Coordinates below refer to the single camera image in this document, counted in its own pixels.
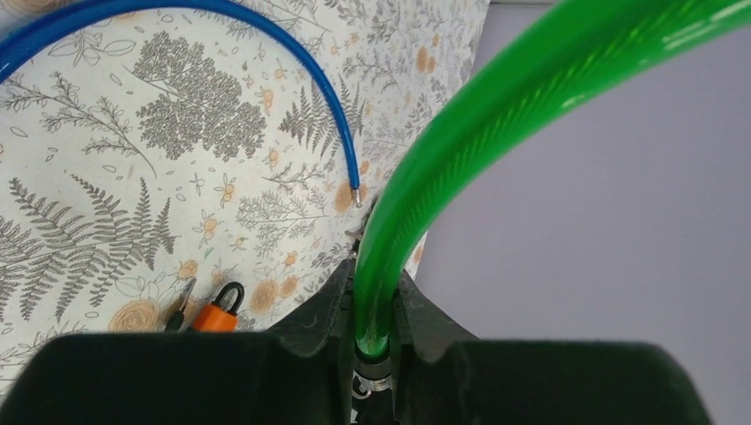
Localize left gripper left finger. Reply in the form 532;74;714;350
1;259;354;424

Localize green cable lock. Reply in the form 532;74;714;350
353;0;750;366

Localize blue cable lock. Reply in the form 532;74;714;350
1;0;362;206

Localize orange black padlock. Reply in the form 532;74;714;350
188;282;245;332

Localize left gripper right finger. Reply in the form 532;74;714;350
391;274;711;424

